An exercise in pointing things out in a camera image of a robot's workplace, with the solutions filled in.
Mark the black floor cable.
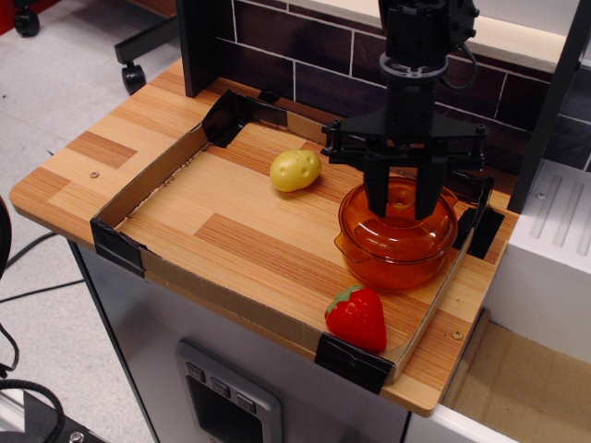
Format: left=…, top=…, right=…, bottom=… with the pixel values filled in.
left=0, top=230, right=85, bottom=305

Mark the yellow toy potato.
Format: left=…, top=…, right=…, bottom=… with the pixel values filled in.
left=270, top=150, right=322, bottom=192

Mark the cardboard fence with black tape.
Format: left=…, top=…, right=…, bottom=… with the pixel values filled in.
left=90, top=91, right=512, bottom=394

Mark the black office chair base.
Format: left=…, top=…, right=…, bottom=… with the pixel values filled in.
left=115, top=17, right=178, bottom=95

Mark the dark upright post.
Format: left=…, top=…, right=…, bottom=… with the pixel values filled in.
left=507, top=0, right=590, bottom=214
left=175, top=0, right=233, bottom=97

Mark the white upper shelf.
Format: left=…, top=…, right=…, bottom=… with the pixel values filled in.
left=294, top=1, right=566, bottom=74

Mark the grey toy oven panel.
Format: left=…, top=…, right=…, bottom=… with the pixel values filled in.
left=175, top=341, right=283, bottom=443

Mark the white toy sink unit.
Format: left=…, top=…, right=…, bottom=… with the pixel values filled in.
left=485, top=161, right=590, bottom=362

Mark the red toy strawberry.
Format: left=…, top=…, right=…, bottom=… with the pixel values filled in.
left=324, top=286, right=387, bottom=353

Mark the orange transparent pot lid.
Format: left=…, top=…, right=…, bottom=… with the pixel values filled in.
left=334, top=177, right=458, bottom=264

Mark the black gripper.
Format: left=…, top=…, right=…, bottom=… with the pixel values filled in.
left=322, top=54, right=490, bottom=220

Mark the dark right upright post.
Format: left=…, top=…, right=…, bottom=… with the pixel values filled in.
left=507, top=0, right=590, bottom=214

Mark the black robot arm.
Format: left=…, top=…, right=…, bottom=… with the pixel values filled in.
left=322, top=1, right=490, bottom=220

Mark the dark left upright post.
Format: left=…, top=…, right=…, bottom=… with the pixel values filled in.
left=175, top=0, right=233, bottom=97

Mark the orange transparent plastic pot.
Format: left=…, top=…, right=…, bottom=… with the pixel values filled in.
left=333, top=179, right=459, bottom=293

